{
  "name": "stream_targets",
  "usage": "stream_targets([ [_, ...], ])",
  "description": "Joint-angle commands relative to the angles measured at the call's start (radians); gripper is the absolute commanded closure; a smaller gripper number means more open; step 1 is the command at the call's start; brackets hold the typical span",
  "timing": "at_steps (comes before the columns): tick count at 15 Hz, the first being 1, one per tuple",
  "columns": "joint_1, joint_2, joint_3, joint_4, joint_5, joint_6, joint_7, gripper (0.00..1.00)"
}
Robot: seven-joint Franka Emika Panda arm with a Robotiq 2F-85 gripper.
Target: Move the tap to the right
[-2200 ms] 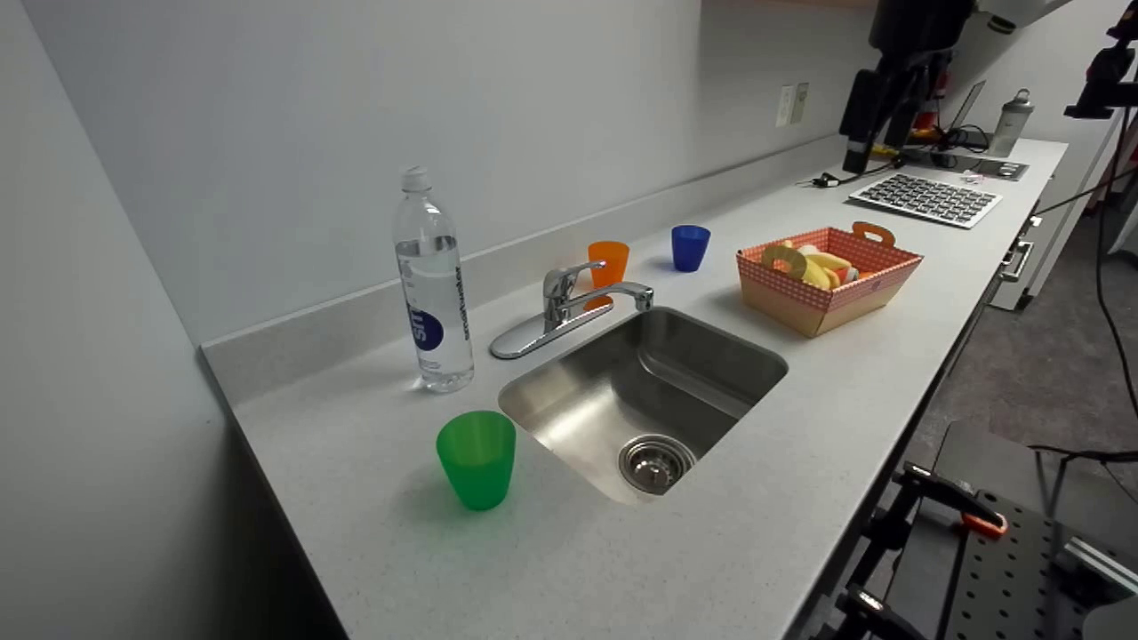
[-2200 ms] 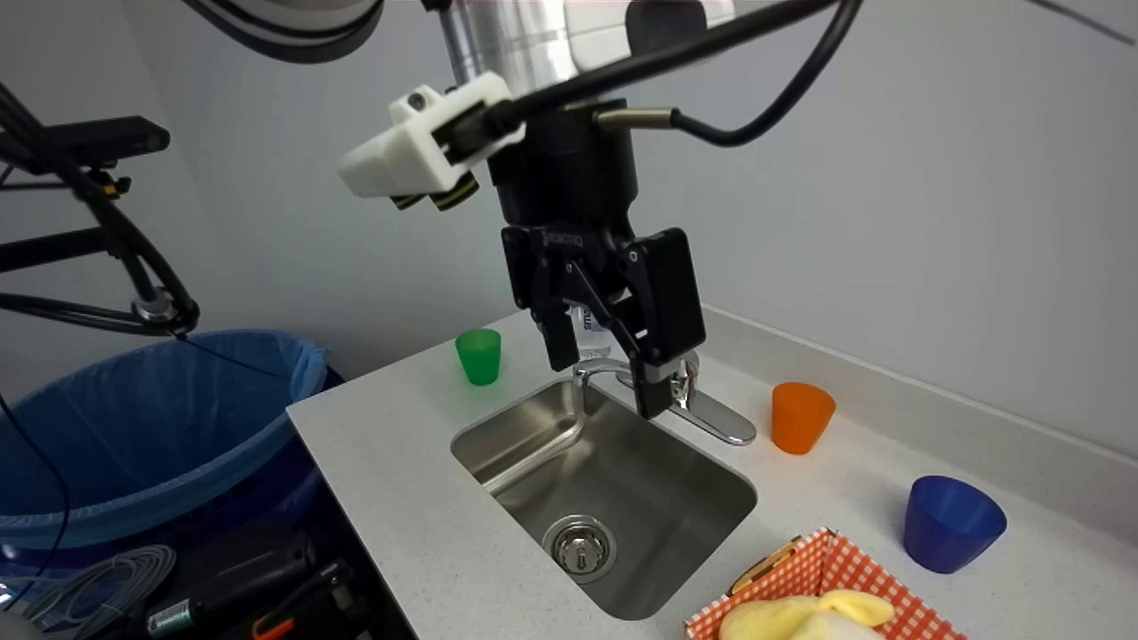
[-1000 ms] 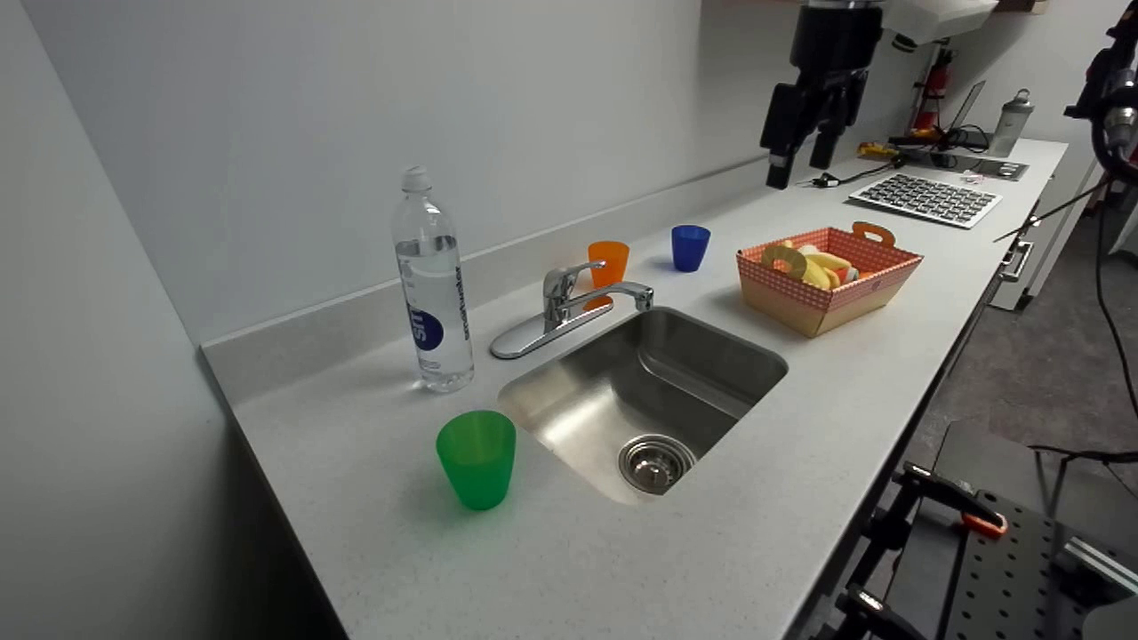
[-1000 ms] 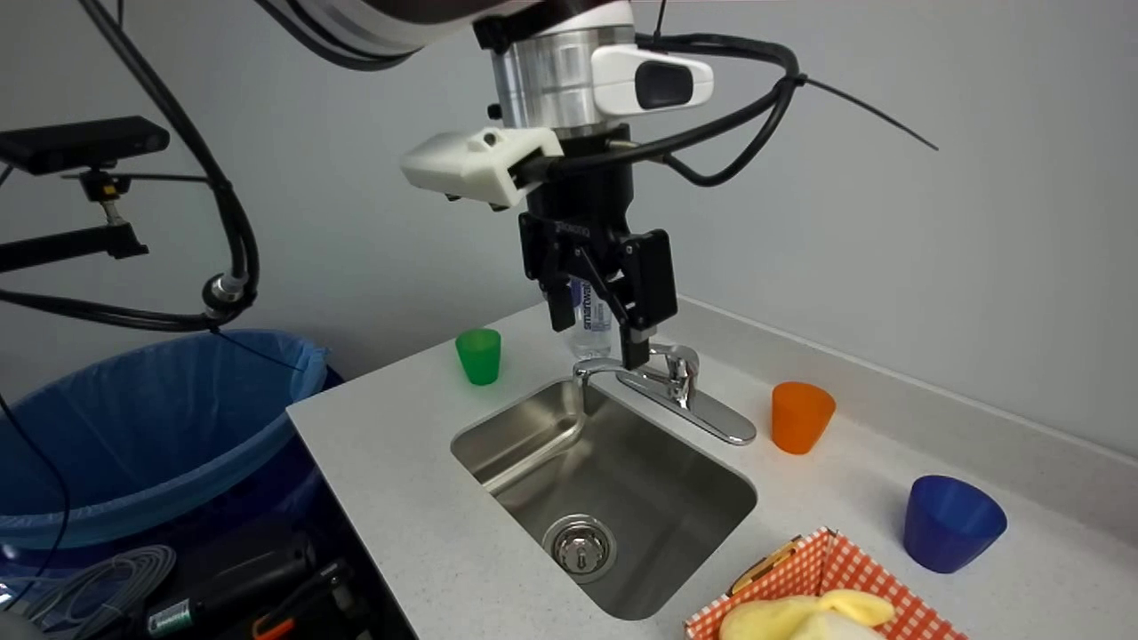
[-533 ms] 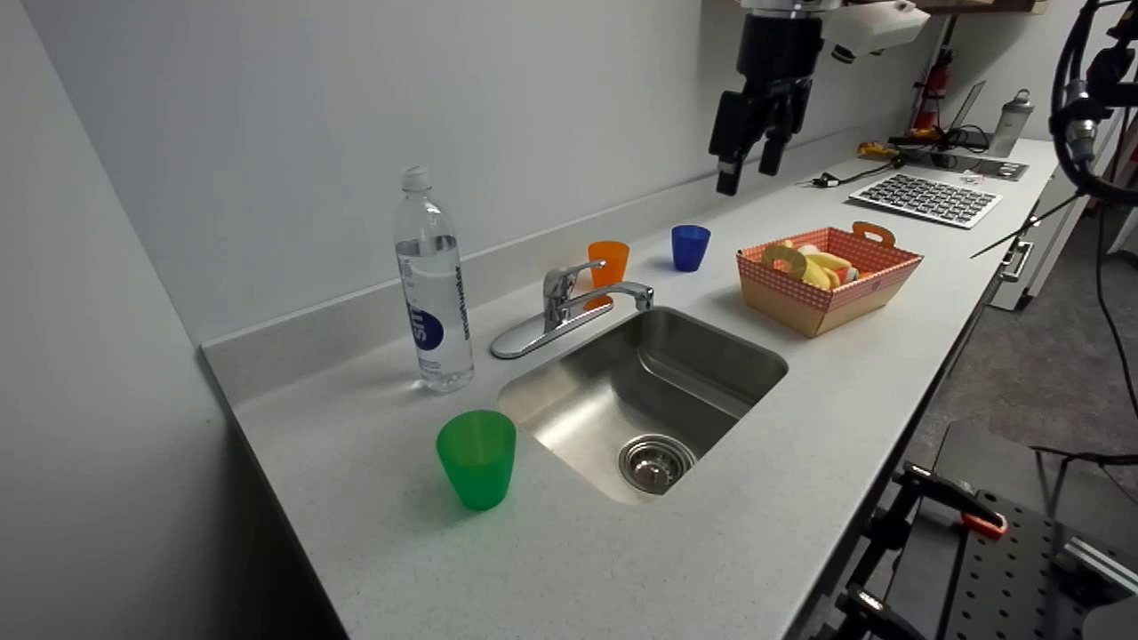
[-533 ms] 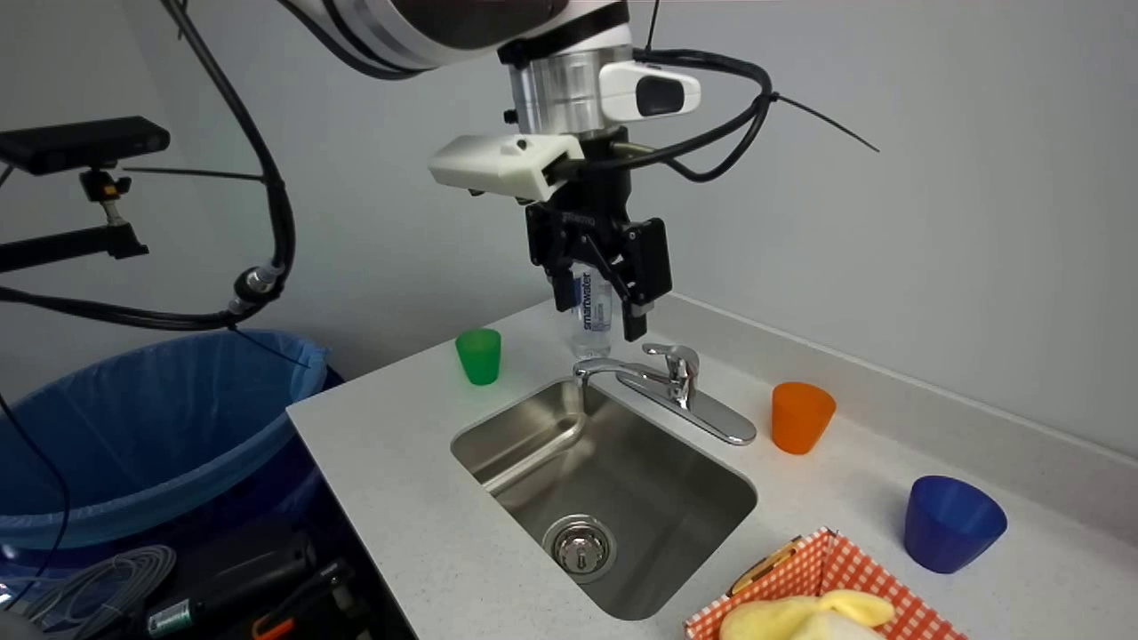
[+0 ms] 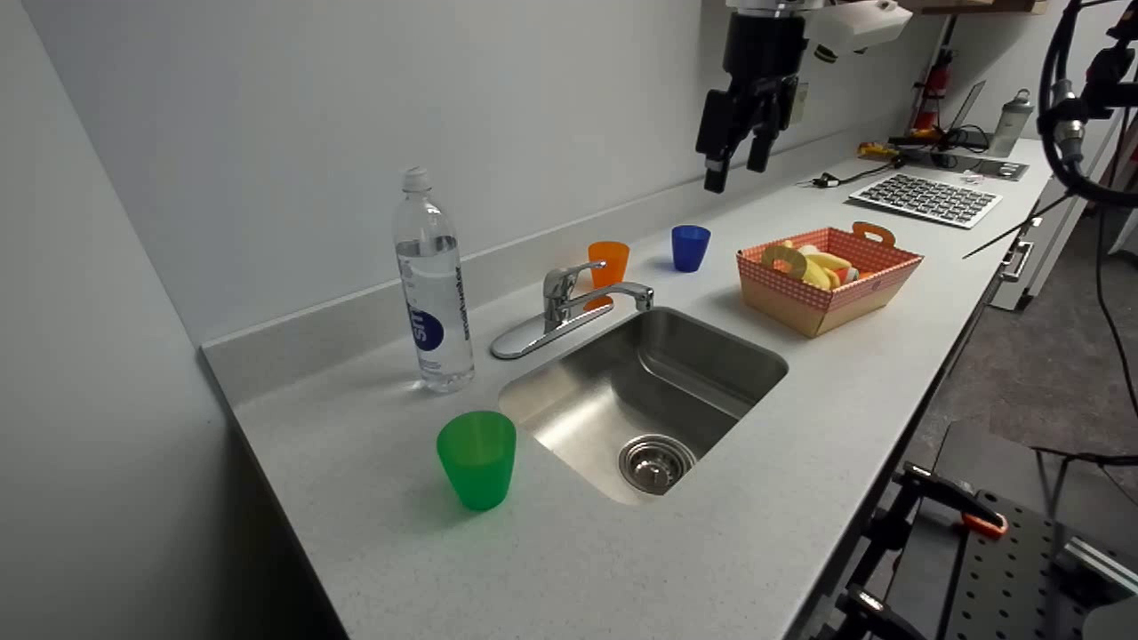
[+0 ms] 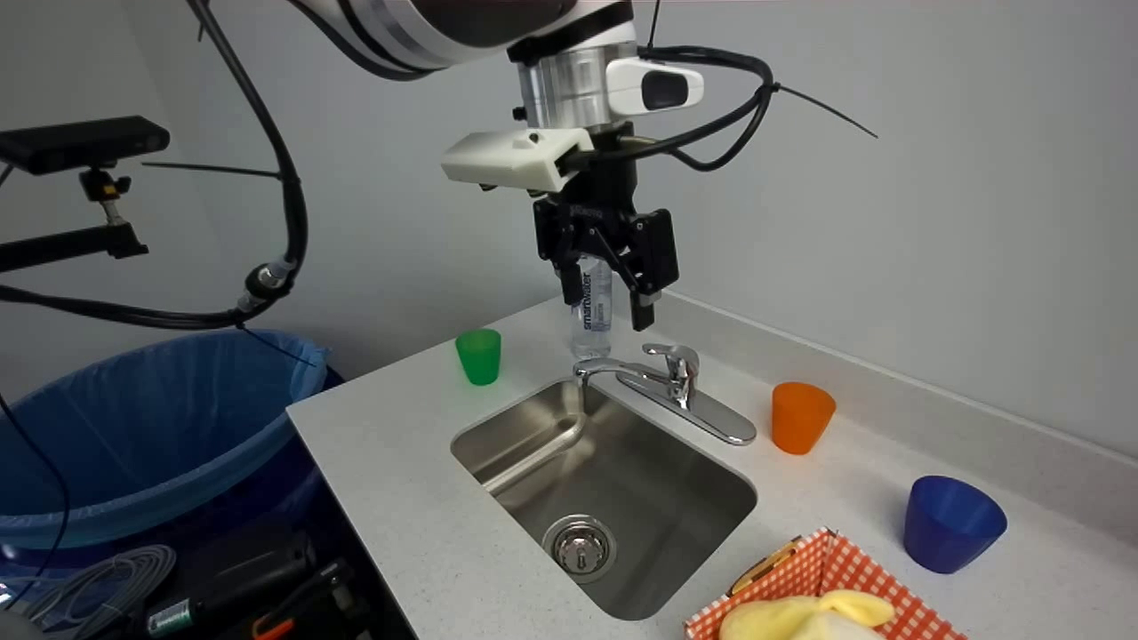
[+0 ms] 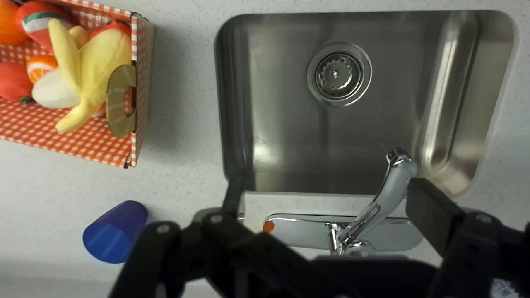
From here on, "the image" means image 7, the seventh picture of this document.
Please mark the grey keyboard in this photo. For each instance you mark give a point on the grey keyboard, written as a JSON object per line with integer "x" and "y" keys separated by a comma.
{"x": 925, "y": 202}

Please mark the red fire extinguisher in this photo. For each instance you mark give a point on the red fire extinguisher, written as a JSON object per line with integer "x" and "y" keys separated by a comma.
{"x": 933, "y": 90}

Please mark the chrome sink tap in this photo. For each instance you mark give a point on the chrome sink tap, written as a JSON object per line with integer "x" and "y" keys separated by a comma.
{"x": 556, "y": 305}

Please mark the clear flask with lid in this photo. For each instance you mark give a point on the clear flask with lid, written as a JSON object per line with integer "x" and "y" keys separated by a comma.
{"x": 1008, "y": 125}

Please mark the black cart with clamps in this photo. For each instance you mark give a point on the black cart with clamps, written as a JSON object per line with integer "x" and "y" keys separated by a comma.
{"x": 1008, "y": 571}

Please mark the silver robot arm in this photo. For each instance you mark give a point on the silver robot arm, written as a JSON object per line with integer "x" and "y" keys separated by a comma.
{"x": 770, "y": 4}

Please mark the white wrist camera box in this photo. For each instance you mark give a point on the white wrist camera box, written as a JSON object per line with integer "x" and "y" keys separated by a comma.
{"x": 857, "y": 22}

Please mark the metal drain strainer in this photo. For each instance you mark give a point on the metal drain strainer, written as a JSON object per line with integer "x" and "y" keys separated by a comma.
{"x": 655, "y": 465}

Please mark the orange plastic cup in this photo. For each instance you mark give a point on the orange plastic cup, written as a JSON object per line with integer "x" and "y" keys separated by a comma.
{"x": 610, "y": 265}

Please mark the clear water bottle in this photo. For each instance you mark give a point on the clear water bottle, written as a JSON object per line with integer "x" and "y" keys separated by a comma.
{"x": 437, "y": 298}

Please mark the blue plastic cup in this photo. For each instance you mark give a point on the blue plastic cup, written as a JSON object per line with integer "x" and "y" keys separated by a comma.
{"x": 691, "y": 251}

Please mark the yellow black power tool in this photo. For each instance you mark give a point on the yellow black power tool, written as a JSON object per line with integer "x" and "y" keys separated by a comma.
{"x": 937, "y": 155}

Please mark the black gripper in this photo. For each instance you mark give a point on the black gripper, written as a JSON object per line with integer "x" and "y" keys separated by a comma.
{"x": 767, "y": 54}

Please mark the green plastic cup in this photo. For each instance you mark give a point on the green plastic cup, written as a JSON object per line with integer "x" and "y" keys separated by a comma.
{"x": 479, "y": 465}

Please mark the stainless steel sink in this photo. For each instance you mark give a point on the stainless steel sink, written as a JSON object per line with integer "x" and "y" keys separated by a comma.
{"x": 664, "y": 380}

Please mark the yellow plush banana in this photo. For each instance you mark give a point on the yellow plush banana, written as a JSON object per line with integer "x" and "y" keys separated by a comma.
{"x": 819, "y": 269}

